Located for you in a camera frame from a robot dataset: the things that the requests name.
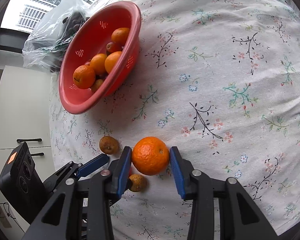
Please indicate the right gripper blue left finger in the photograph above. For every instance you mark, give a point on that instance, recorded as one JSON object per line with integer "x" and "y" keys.
{"x": 80, "y": 209}

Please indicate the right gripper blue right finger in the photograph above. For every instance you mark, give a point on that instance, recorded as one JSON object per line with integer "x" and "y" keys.
{"x": 240, "y": 217}

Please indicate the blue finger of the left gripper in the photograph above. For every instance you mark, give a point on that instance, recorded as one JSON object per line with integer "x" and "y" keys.
{"x": 75, "y": 171}

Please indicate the brown longan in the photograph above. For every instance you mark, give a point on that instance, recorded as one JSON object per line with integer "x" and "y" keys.
{"x": 138, "y": 183}
{"x": 109, "y": 145}
{"x": 97, "y": 84}

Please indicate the bumpy top mandarin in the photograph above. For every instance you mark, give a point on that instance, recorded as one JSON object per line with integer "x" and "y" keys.
{"x": 150, "y": 156}

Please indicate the mandarin with stem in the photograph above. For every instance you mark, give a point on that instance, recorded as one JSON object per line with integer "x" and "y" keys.
{"x": 84, "y": 77}

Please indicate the smooth orange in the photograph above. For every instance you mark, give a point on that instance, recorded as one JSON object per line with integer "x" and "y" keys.
{"x": 97, "y": 64}

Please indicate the lone front orange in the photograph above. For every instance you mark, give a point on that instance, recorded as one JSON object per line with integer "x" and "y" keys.
{"x": 111, "y": 60}

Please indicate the clear plastic bag of chestnuts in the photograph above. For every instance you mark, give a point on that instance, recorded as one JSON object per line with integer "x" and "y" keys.
{"x": 45, "y": 47}

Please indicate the red plastic colander bowl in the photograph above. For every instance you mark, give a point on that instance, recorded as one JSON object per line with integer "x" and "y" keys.
{"x": 90, "y": 40}

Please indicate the floral white tablecloth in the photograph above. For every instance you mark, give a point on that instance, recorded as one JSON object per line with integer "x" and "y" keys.
{"x": 219, "y": 79}

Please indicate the left tracking camera box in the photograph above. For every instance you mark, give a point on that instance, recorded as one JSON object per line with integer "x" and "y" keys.
{"x": 21, "y": 185}

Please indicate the white cabinet with black handles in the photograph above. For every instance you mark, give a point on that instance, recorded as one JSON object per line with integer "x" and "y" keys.
{"x": 24, "y": 115}

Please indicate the black window frame left post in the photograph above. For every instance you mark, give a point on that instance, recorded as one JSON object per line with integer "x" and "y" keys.
{"x": 12, "y": 40}

